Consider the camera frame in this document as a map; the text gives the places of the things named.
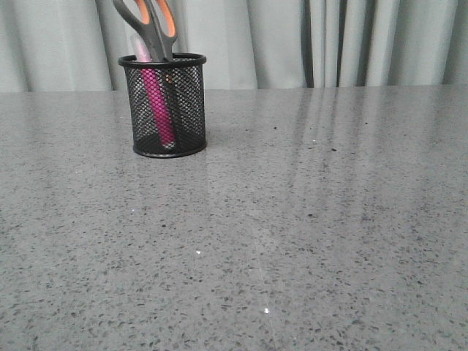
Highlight black mesh pen holder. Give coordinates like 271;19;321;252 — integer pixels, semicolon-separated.
118;53;207;158

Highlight pink marker pen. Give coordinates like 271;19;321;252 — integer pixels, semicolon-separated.
131;34;176;149

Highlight grey orange scissors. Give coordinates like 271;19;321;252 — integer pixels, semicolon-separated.
113;0;177;63

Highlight grey curtain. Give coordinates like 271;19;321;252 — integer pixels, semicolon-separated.
1;1;467;92

